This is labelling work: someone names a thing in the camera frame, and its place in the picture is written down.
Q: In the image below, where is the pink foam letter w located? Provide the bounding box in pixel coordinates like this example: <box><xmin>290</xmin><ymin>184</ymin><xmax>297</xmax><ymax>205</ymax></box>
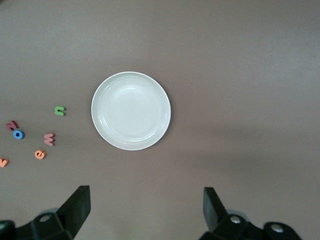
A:
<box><xmin>43</xmin><ymin>133</ymin><xmax>56</xmax><ymax>147</ymax></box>

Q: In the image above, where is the beige round plate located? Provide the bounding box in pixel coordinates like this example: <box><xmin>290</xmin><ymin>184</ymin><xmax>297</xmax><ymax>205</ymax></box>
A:
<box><xmin>90</xmin><ymin>71</ymin><xmax>172</xmax><ymax>152</ymax></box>

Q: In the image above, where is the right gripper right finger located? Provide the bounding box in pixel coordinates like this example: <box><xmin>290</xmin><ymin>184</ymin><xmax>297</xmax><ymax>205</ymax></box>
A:
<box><xmin>199</xmin><ymin>187</ymin><xmax>303</xmax><ymax>240</ymax></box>

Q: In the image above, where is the blue foam letter o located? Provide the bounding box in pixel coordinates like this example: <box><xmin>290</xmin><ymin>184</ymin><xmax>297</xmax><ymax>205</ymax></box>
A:
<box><xmin>12</xmin><ymin>129</ymin><xmax>26</xmax><ymax>140</ymax></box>

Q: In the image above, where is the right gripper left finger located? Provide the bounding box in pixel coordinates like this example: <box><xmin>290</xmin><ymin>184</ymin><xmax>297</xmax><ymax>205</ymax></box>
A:
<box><xmin>14</xmin><ymin>185</ymin><xmax>90</xmax><ymax>240</ymax></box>

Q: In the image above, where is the dark red foam letter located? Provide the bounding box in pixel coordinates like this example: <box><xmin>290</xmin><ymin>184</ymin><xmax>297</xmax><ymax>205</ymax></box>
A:
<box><xmin>5</xmin><ymin>120</ymin><xmax>20</xmax><ymax>132</ymax></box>

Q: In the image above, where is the green foam letter u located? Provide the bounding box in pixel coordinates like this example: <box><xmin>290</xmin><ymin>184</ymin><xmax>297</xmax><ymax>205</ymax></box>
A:
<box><xmin>53</xmin><ymin>105</ymin><xmax>67</xmax><ymax>117</ymax></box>

